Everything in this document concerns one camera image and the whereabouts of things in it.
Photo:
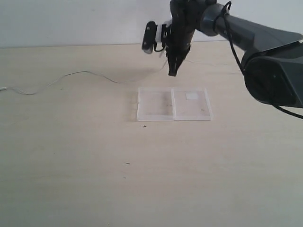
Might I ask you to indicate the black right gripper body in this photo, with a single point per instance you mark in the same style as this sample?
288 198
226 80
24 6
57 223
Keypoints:
185 19

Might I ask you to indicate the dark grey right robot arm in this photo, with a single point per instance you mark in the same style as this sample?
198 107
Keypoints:
272 63

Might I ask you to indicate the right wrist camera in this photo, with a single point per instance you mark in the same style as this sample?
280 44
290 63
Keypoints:
155 36

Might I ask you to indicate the clear plastic hinged case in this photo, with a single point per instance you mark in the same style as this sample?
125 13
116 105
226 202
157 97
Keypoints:
155 104

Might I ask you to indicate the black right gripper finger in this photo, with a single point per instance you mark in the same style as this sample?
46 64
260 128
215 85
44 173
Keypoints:
179 58
172 68

